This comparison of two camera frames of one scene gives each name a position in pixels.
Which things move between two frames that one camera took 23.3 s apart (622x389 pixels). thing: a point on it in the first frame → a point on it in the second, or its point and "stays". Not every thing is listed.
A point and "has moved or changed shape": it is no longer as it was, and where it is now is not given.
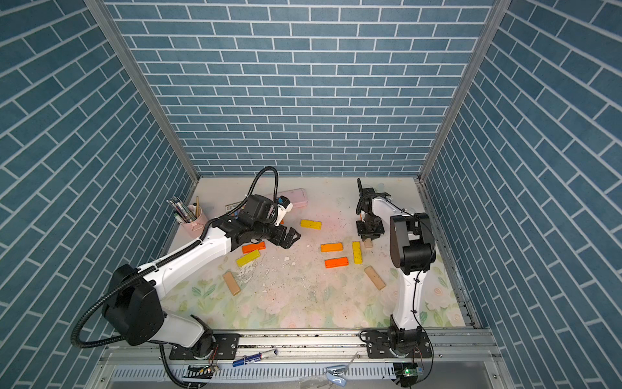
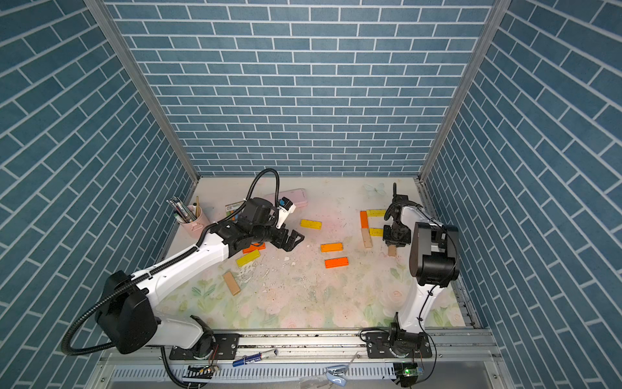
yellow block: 357,252 has moved or changed shape
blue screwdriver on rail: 252,357 stays
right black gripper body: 371,228 → 396,236
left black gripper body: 274,233 stays
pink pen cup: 194,228 stays
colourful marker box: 230,206 stays
